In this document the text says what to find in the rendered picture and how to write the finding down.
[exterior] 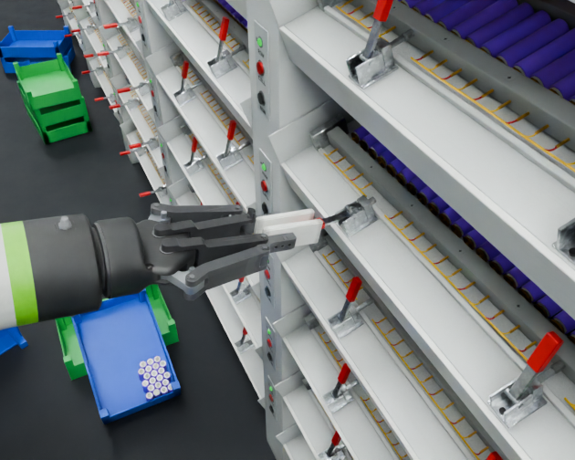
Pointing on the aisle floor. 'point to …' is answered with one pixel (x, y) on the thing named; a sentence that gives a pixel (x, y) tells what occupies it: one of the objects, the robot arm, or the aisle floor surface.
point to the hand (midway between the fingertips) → (287, 229)
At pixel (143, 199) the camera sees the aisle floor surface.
